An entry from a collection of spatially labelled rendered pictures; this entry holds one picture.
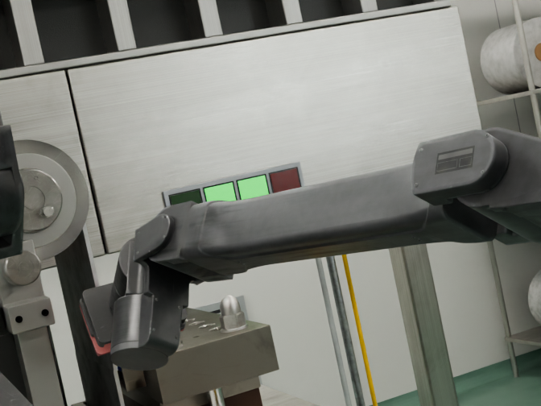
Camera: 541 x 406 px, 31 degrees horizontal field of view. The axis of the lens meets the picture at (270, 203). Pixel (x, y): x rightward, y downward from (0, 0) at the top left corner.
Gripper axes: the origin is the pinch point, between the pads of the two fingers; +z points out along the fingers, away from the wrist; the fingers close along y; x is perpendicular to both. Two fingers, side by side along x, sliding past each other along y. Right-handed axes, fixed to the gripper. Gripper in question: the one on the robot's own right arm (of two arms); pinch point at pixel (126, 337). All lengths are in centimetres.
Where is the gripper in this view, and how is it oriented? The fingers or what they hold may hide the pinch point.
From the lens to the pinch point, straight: 117.8
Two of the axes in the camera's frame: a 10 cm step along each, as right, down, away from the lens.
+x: -3.9, -8.3, 4.1
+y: 8.9, -2.3, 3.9
